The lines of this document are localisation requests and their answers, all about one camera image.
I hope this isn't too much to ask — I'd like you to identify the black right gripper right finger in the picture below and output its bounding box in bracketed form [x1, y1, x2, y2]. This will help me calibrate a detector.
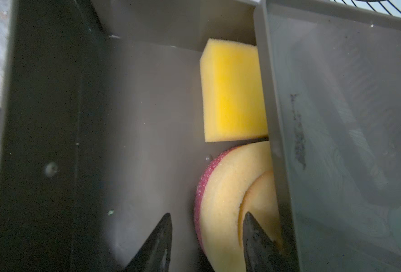
[242, 212, 294, 272]

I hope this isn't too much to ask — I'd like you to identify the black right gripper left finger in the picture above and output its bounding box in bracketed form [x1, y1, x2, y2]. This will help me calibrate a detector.
[123, 213, 173, 272]

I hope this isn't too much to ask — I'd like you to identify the round smiley sponge pink-backed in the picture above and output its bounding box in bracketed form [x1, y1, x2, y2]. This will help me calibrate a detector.
[194, 141, 283, 272]

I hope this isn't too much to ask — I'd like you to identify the olive top drawer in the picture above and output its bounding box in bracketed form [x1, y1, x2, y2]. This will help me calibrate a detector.
[0, 1, 256, 272]

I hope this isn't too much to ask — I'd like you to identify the yellow rectangular sponge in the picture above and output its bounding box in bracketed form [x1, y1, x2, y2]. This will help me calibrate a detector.
[200, 39, 268, 142]

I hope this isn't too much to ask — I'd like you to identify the olive three-drawer storage box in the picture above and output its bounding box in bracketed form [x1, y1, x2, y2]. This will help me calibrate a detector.
[254, 1, 401, 272]

